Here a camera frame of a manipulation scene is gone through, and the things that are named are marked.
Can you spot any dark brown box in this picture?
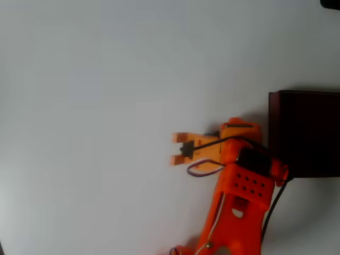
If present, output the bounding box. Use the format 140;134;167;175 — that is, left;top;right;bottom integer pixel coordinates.
268;90;340;180

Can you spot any white wire along arm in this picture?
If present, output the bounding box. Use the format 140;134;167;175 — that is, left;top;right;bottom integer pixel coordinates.
195;192;227;255

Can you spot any small black gripper camera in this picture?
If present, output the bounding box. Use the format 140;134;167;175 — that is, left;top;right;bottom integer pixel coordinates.
179;141;195;160

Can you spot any black object at edge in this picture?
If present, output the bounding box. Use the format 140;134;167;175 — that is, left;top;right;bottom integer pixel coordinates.
319;0;340;11

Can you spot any purple red white servo wire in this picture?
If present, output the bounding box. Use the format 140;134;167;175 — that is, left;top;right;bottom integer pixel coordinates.
186;158;227;178

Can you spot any black camera cable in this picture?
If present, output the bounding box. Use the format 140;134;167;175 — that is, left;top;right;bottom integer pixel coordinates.
192;135;294;243

